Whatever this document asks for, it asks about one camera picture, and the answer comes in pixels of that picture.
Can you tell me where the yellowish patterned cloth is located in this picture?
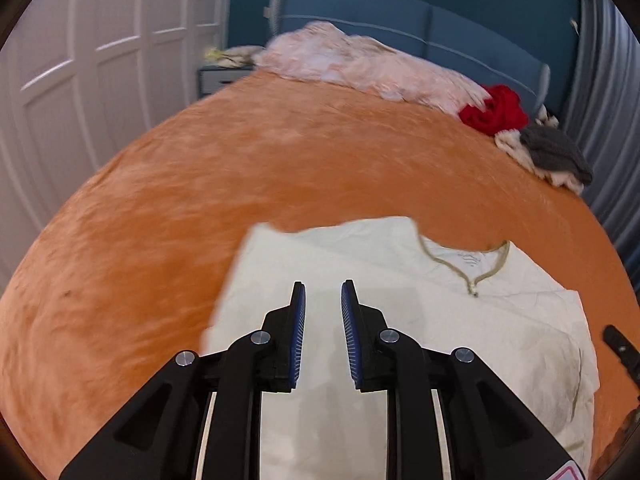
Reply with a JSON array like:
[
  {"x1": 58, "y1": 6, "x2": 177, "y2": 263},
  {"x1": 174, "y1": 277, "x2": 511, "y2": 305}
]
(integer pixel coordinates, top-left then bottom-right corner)
[{"x1": 205, "y1": 46, "x2": 266, "y2": 68}]

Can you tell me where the red garment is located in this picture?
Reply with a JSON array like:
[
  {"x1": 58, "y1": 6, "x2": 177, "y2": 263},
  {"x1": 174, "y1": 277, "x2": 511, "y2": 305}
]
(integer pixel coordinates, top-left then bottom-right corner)
[{"x1": 459, "y1": 85, "x2": 529, "y2": 136}]

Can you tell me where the cream quilted garment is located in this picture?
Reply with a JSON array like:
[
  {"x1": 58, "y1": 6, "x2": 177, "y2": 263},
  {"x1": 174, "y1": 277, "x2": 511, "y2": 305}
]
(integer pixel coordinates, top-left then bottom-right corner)
[{"x1": 201, "y1": 216, "x2": 600, "y2": 480}]

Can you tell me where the orange plush blanket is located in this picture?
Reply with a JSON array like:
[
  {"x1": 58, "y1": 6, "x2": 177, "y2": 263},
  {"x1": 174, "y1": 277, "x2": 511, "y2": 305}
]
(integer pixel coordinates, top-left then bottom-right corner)
[{"x1": 0, "y1": 67, "x2": 640, "y2": 480}]

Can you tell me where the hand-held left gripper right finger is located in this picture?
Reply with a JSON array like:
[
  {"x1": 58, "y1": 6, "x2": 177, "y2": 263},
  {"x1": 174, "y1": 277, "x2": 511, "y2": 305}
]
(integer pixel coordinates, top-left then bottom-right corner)
[{"x1": 341, "y1": 280, "x2": 588, "y2": 480}]

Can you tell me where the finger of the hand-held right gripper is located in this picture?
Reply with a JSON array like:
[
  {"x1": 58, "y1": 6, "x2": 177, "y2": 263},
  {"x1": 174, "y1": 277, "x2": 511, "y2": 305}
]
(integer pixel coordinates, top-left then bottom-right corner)
[{"x1": 602, "y1": 325, "x2": 640, "y2": 386}]

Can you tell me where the grey pleated curtain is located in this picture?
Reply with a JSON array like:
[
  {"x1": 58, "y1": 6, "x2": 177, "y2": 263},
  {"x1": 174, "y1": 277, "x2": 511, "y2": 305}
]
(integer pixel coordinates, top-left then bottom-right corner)
[{"x1": 560, "y1": 0, "x2": 640, "y2": 281}]

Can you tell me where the blue upholstered headboard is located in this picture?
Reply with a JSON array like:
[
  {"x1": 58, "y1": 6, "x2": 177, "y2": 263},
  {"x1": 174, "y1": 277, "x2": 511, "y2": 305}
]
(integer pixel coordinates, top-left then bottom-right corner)
[{"x1": 263, "y1": 0, "x2": 551, "y2": 116}]

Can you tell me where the grey nightstand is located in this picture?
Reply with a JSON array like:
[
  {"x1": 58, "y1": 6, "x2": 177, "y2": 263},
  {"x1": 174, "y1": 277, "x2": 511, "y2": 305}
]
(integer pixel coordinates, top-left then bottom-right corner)
[{"x1": 198, "y1": 65, "x2": 251, "y2": 98}]

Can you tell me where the cream fluffy garment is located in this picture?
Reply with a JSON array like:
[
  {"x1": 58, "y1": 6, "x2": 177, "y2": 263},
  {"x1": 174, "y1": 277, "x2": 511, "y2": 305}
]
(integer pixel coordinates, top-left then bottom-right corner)
[{"x1": 495, "y1": 115, "x2": 586, "y2": 195}]

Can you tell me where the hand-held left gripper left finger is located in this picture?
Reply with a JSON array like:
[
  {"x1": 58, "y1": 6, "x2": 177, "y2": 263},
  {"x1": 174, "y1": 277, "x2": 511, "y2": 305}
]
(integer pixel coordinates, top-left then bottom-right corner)
[{"x1": 59, "y1": 281, "x2": 307, "y2": 480}]

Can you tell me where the white panelled wardrobe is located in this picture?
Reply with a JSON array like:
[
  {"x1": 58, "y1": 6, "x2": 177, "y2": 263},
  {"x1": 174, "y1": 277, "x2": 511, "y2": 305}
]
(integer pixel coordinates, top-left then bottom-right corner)
[{"x1": 0, "y1": 0, "x2": 233, "y2": 281}]

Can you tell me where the pink floral quilt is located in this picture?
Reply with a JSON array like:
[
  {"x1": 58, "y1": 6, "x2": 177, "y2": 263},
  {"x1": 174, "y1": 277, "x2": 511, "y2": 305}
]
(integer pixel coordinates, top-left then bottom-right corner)
[{"x1": 252, "y1": 21, "x2": 491, "y2": 111}]

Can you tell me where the grey knitted sweater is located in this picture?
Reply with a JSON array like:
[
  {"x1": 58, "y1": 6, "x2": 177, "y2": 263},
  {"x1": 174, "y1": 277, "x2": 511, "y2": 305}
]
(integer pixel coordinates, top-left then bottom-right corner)
[{"x1": 520, "y1": 125, "x2": 594, "y2": 185}]

